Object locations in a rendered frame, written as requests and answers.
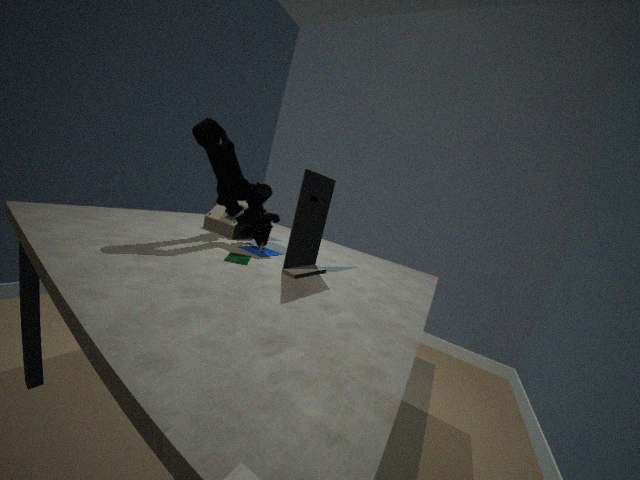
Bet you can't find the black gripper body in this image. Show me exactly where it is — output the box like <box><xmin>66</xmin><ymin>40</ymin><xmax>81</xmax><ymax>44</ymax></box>
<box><xmin>240</xmin><ymin>206</ymin><xmax>280</xmax><ymax>237</ymax></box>

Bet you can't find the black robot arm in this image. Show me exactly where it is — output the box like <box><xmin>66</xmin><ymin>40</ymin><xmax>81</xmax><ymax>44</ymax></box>
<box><xmin>192</xmin><ymin>118</ymin><xmax>272</xmax><ymax>226</ymax></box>

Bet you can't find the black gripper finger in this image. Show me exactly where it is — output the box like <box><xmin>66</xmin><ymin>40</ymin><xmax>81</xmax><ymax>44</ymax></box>
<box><xmin>257</xmin><ymin>224</ymin><xmax>273</xmax><ymax>246</ymax></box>
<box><xmin>247</xmin><ymin>231</ymin><xmax>262</xmax><ymax>248</ymax></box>

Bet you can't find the blue square mat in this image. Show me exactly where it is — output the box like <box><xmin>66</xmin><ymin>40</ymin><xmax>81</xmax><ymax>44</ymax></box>
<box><xmin>239</xmin><ymin>246</ymin><xmax>283</xmax><ymax>257</ymax></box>

